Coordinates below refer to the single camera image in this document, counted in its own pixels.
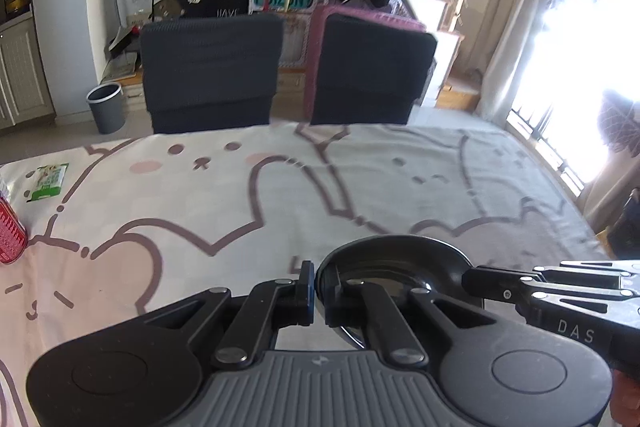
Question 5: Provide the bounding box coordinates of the dark grey chair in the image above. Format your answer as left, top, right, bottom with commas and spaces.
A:
310, 14, 438, 126
140, 13, 285, 134

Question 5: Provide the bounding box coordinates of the red drink can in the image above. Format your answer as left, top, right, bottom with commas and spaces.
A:
0, 193, 29, 265

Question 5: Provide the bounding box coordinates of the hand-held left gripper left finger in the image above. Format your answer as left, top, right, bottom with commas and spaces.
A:
140, 260, 317, 369

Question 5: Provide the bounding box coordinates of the small oval steel bowl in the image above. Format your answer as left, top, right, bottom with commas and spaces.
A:
316, 234, 475, 350

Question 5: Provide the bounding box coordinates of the black banner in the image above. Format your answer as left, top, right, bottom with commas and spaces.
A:
180, 0, 251, 20

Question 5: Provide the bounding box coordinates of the beige curtain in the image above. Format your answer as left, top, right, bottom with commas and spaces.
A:
472, 0, 566, 122

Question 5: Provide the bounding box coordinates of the green snack packet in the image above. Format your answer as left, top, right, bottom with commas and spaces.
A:
25, 162, 70, 204

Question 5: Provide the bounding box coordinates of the grey lower kitchen cabinet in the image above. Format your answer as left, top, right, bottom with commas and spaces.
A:
0, 14, 57, 130

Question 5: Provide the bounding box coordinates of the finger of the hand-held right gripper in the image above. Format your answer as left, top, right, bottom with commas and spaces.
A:
461, 266, 636, 308
559, 259, 640, 279

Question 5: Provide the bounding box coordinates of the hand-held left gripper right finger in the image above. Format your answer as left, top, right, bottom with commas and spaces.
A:
325, 279, 503, 368

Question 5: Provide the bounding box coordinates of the grey trash bin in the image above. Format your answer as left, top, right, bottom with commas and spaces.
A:
86, 83, 126, 134

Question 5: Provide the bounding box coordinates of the cartoon printed tablecloth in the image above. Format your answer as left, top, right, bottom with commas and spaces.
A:
0, 121, 613, 427

